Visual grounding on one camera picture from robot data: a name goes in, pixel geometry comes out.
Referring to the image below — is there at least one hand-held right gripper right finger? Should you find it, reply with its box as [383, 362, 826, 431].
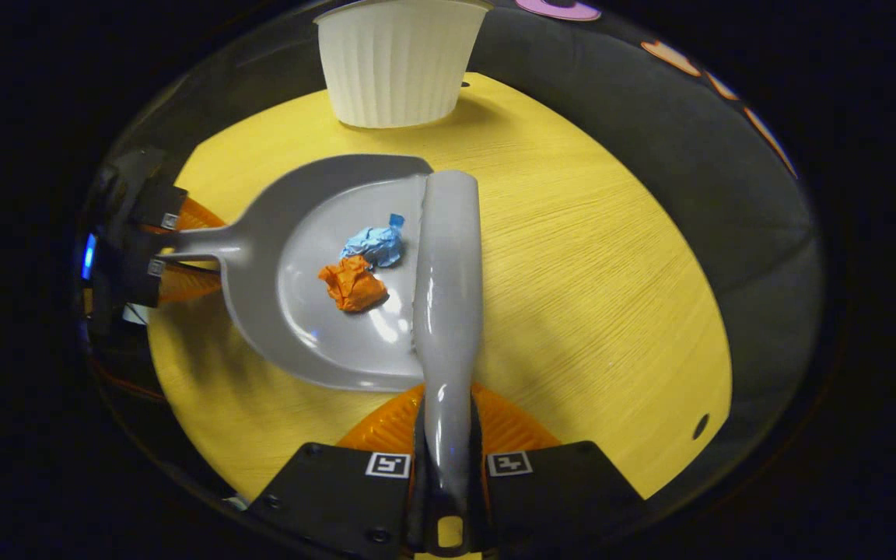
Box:
[470, 383, 647, 549]

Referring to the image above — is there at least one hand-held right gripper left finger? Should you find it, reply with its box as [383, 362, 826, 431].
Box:
[250, 383, 427, 560]

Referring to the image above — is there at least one grey plastic dustpan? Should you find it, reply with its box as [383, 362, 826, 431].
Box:
[159, 154, 435, 392]

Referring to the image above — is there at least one orange paper trash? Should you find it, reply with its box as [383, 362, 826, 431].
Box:
[318, 255, 389, 313]

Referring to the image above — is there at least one blue paper trash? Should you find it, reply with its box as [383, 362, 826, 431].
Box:
[339, 214, 407, 269]

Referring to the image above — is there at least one small grey broom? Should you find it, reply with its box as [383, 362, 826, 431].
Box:
[411, 170, 485, 558]

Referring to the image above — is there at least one yellow wooden desktop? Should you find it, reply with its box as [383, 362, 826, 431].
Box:
[146, 72, 733, 502]

